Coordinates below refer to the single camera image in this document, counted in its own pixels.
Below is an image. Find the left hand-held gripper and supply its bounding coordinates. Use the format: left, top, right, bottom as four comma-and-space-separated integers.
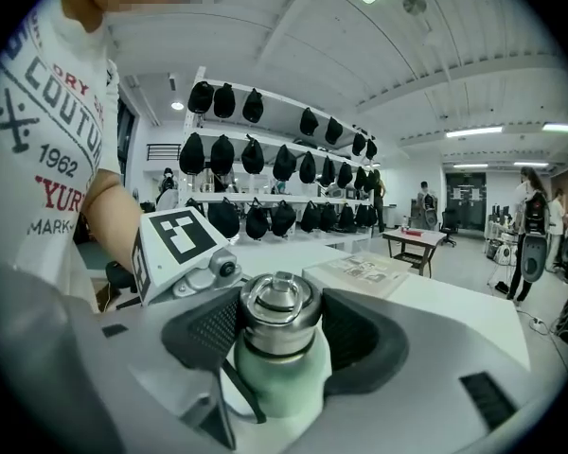
131, 205, 245, 308

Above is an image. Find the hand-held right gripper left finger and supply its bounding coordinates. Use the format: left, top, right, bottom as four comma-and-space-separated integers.
0, 262, 242, 454

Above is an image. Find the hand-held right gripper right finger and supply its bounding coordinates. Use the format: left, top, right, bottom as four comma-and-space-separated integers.
238, 288, 568, 454

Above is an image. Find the green metal flask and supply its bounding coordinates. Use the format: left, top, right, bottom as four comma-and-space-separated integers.
232, 330, 334, 420

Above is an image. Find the person's left forearm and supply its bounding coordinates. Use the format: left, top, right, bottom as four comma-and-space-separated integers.
81, 167, 146, 274

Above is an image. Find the white table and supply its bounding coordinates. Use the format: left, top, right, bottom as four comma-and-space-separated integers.
75, 240, 534, 374

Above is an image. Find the grey book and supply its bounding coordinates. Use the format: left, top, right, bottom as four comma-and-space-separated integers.
302, 253, 411, 300

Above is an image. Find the small brown side table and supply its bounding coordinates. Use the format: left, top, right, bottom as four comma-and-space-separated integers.
382, 226, 449, 279

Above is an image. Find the white printed t-shirt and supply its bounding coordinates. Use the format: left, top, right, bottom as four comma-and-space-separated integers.
0, 0, 125, 314

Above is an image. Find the white metal shelf rack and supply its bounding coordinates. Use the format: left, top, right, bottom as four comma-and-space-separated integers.
176, 65, 385, 251

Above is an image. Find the black office chair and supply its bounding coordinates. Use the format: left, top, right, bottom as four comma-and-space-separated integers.
439, 207, 461, 248

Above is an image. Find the black double door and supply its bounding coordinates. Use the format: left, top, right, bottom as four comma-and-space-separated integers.
444, 172, 488, 232

